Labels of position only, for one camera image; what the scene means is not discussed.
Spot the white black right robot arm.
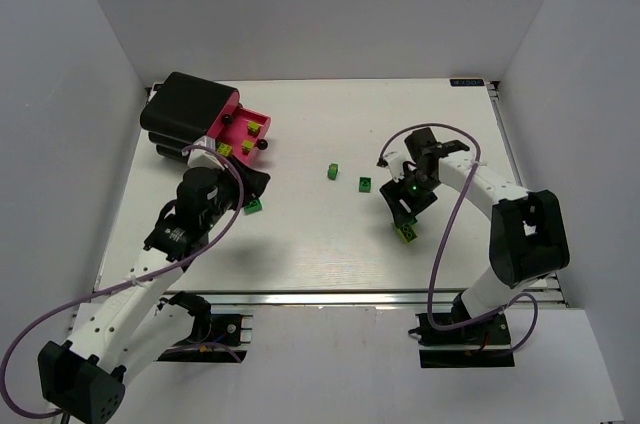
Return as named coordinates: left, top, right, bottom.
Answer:
left=377, top=123, right=570, bottom=332

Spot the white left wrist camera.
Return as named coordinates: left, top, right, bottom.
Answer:
left=181, top=136, right=218, bottom=168

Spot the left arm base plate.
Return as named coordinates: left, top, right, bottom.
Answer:
left=156, top=293, right=253, bottom=364

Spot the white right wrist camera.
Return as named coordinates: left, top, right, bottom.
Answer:
left=377, top=151, right=412, bottom=182

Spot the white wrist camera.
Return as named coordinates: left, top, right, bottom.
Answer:
left=377, top=151, right=412, bottom=182
left=181, top=136, right=218, bottom=168

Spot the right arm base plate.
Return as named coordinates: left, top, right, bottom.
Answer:
left=408, top=313, right=515, bottom=369

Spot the lime studded lego brick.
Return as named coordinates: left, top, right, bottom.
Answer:
left=216, top=143, right=233, bottom=157

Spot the black pink drawer organizer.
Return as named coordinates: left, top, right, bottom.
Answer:
left=139, top=71, right=271, bottom=166

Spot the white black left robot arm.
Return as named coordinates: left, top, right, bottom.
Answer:
left=38, top=160, right=270, bottom=423

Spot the green lego brick number two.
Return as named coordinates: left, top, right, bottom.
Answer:
left=327, top=163, right=339, bottom=180

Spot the lime hollow lego brick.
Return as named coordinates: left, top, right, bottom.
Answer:
left=241, top=140, right=253, bottom=154

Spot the green 2x3 lego brick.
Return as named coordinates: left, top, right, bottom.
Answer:
left=243, top=199, right=263, bottom=215

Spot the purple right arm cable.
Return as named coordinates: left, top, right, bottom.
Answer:
left=379, top=122, right=540, bottom=353

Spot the lime 2x2 lego brick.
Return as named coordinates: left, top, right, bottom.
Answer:
left=247, top=121, right=262, bottom=136

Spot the lime long lego brick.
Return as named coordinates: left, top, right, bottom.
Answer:
left=391, top=224, right=417, bottom=244

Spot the green hollow lego brick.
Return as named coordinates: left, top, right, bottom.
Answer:
left=358, top=176, right=372, bottom=193

